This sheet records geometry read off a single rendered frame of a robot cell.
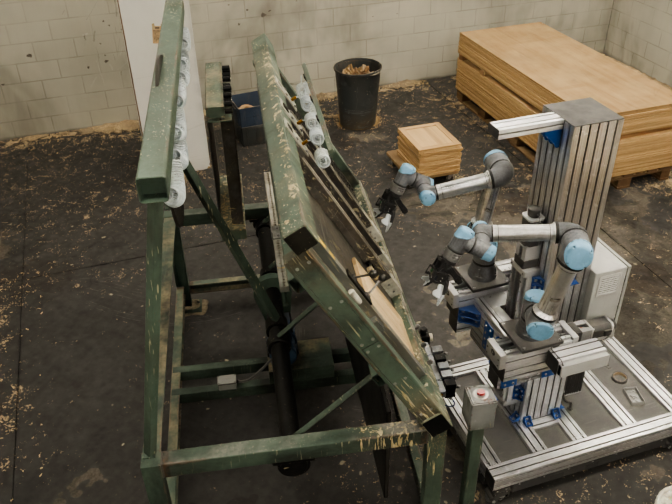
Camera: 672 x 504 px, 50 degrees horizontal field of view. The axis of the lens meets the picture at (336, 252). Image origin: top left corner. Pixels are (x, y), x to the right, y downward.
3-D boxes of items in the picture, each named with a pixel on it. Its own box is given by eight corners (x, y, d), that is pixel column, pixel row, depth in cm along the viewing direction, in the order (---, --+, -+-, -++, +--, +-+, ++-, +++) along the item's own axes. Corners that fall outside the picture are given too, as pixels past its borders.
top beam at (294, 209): (297, 257, 264) (320, 243, 262) (281, 239, 258) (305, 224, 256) (260, 54, 444) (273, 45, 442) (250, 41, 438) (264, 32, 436)
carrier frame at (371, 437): (437, 533, 374) (448, 423, 328) (166, 572, 359) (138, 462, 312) (362, 282, 554) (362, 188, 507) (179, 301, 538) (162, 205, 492)
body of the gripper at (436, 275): (423, 273, 316) (436, 251, 311) (439, 277, 320) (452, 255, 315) (430, 283, 310) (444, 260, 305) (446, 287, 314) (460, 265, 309)
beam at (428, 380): (432, 438, 331) (453, 427, 329) (420, 424, 325) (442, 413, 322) (352, 198, 511) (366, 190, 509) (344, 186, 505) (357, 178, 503)
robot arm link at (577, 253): (544, 325, 336) (594, 231, 305) (548, 347, 324) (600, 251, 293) (519, 319, 336) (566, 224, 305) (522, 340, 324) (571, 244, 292)
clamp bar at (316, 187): (392, 300, 393) (430, 278, 388) (267, 138, 328) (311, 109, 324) (388, 289, 401) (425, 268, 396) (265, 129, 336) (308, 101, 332)
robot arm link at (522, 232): (586, 213, 313) (471, 215, 321) (590, 227, 304) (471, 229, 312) (583, 236, 319) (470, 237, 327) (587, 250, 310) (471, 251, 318)
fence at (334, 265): (418, 378, 344) (426, 374, 343) (311, 246, 292) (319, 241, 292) (416, 371, 348) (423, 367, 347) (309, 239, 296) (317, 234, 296)
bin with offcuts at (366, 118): (388, 129, 780) (389, 70, 743) (343, 136, 767) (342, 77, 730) (371, 110, 821) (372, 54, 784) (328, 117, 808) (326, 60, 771)
